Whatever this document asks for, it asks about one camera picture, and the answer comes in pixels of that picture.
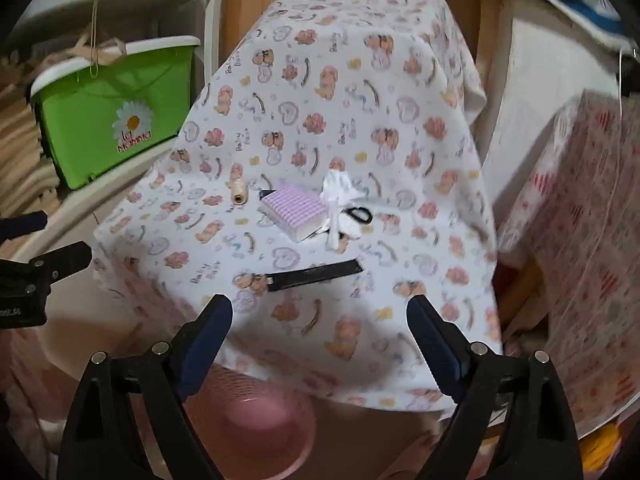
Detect stacked beige cloths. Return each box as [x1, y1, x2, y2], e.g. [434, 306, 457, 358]
[0, 55, 66, 216]

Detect red patterned cloth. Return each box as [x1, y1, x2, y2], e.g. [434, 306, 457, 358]
[492, 87, 640, 426]

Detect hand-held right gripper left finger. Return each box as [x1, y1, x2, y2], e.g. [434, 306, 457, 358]
[57, 294, 236, 480]

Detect beige paper bundle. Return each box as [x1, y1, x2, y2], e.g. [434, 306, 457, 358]
[62, 35, 133, 68]

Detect yellow cloth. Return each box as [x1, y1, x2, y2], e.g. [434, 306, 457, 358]
[582, 420, 623, 471]

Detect printed white tablecloth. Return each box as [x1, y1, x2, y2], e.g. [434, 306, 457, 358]
[92, 0, 503, 408]

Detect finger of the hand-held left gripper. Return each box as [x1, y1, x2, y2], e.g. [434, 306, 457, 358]
[0, 241, 93, 292]
[0, 211, 49, 243]

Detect white foam board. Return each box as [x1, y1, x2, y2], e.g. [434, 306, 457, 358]
[480, 0, 626, 206]

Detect flat black strip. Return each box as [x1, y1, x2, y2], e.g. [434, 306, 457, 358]
[264, 259, 365, 293]

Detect hanging white string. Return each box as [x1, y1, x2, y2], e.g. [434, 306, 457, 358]
[87, 0, 103, 78]

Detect green storage box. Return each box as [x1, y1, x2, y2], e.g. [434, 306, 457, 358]
[30, 35, 202, 191]

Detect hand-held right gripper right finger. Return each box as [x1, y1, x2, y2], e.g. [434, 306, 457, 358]
[406, 294, 583, 480]

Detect pink waste basket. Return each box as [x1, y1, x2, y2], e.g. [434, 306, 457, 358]
[165, 362, 321, 480]

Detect black scissors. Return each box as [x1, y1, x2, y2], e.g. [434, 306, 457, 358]
[320, 205, 375, 236]

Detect wooden frame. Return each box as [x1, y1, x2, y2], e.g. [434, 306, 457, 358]
[500, 260, 546, 321]

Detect purple checked box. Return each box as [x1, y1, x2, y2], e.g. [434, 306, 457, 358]
[259, 183, 332, 244]

